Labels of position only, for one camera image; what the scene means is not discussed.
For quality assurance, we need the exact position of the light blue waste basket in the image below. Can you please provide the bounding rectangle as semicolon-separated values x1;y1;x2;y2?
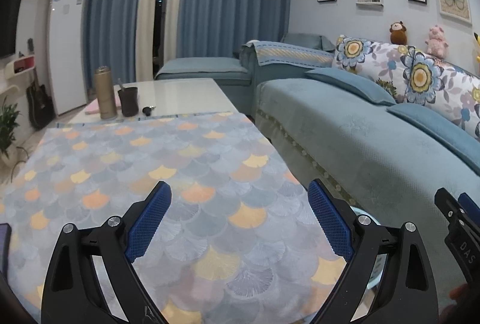
348;204;389;321

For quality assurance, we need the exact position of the teal blue sofa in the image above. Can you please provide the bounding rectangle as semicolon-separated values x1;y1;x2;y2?
238;32;480;310

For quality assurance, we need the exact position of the floral cushion near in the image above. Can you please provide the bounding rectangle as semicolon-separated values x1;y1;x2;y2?
399;46;479;140

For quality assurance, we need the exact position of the floral cushion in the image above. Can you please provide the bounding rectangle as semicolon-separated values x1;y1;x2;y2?
332;35;416;103
399;46;479;140

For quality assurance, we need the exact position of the patterned fan-print tablecloth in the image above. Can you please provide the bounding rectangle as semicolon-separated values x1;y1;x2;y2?
1;113;345;323

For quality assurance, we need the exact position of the pink notebook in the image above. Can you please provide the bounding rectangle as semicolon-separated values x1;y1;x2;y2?
84;96;121;115

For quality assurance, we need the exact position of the black acoustic guitar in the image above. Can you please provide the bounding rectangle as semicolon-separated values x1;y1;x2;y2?
25;37;56;131

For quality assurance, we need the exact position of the green potted plant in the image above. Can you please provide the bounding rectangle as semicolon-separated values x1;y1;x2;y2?
0;99;20;159

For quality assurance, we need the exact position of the floral cushion far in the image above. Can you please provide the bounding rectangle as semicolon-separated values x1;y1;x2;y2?
332;35;416;103

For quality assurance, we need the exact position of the pink pig plush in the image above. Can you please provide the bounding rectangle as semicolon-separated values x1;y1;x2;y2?
425;25;448;59

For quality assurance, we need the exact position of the black car key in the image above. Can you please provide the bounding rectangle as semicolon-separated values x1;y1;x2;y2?
142;106;155;117

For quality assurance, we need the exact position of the yellow pikachu plush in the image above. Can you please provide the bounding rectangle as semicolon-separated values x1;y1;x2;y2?
473;32;480;64

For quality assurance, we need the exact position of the dark brown cup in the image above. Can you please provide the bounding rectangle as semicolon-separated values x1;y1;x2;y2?
118;86;139;117

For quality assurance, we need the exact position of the gold thermos bottle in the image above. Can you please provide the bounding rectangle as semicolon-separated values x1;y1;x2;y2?
94;66;117;120

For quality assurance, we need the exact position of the brown monkey plush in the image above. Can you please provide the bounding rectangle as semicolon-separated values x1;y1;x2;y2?
390;21;408;45

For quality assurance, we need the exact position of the cream curtain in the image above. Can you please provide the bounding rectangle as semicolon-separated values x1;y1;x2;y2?
135;0;181;82

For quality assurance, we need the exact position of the teal chaise ottoman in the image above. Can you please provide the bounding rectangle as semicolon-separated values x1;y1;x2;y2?
154;57;254;115

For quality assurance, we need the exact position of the white refrigerator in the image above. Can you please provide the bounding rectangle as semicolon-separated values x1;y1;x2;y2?
47;0;87;115

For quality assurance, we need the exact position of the black television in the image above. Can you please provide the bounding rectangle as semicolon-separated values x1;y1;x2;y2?
0;0;21;58

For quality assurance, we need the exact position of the butterfly picture frame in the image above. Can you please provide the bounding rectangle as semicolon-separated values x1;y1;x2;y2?
439;0;472;24

